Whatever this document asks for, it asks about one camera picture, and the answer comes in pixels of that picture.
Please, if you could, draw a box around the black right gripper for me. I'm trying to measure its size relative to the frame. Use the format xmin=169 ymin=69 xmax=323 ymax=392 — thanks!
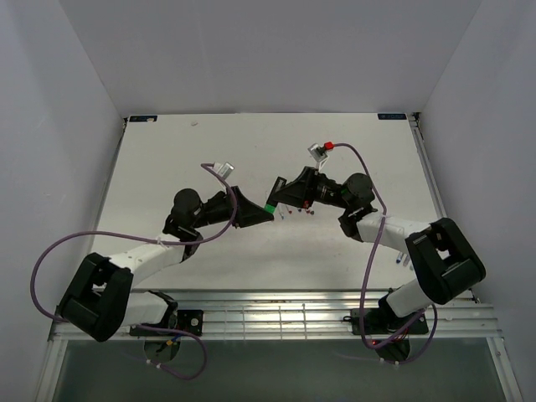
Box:
xmin=271 ymin=166 xmax=353 ymax=210

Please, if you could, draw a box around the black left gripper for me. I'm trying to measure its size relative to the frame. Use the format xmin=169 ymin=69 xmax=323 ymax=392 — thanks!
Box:
xmin=192 ymin=187 xmax=274 ymax=229

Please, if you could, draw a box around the green black highlighter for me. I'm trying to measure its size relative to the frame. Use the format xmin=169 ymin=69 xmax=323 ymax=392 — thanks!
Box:
xmin=264 ymin=177 xmax=287 ymax=214

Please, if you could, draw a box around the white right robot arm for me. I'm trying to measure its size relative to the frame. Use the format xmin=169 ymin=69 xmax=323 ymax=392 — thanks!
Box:
xmin=270 ymin=167 xmax=486 ymax=332

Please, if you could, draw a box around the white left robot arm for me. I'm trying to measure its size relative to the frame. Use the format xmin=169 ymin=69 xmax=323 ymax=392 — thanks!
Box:
xmin=58 ymin=186 xmax=276 ymax=342

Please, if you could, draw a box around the right blue corner label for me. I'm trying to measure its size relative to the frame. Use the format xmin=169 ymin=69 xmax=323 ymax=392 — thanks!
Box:
xmin=377 ymin=113 xmax=407 ymax=121

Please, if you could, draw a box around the blue corner label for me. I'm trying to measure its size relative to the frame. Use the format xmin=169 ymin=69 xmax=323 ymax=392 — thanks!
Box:
xmin=128 ymin=115 xmax=158 ymax=123
xmin=377 ymin=113 xmax=407 ymax=121

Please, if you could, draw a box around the left blue corner label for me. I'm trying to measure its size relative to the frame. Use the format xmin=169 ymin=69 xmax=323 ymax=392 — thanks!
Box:
xmin=128 ymin=115 xmax=158 ymax=123

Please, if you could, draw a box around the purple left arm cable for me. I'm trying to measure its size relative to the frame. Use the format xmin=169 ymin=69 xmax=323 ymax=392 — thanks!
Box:
xmin=31 ymin=162 xmax=240 ymax=381

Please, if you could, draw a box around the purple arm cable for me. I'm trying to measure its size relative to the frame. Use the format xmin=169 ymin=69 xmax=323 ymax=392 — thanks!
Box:
xmin=31 ymin=162 xmax=240 ymax=381
xmin=334 ymin=142 xmax=440 ymax=365

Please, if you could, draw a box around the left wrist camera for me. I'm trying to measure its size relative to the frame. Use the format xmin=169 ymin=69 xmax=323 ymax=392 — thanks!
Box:
xmin=212 ymin=162 xmax=235 ymax=180

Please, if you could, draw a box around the aluminium front rail frame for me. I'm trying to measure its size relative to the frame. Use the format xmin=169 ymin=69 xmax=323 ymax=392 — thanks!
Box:
xmin=49 ymin=288 xmax=503 ymax=343

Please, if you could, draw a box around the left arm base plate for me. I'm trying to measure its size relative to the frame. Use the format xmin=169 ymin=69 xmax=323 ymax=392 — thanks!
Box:
xmin=129 ymin=309 xmax=204 ymax=337

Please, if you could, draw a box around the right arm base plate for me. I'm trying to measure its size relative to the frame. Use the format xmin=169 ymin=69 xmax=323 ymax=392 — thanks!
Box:
xmin=343 ymin=308 xmax=429 ymax=335

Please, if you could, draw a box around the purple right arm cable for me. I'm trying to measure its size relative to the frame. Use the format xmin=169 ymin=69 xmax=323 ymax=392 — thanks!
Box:
xmin=334 ymin=142 xmax=440 ymax=365

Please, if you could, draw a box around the aluminium right side rail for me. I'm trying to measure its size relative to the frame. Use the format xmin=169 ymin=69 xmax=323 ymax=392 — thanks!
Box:
xmin=408 ymin=112 xmax=523 ymax=401

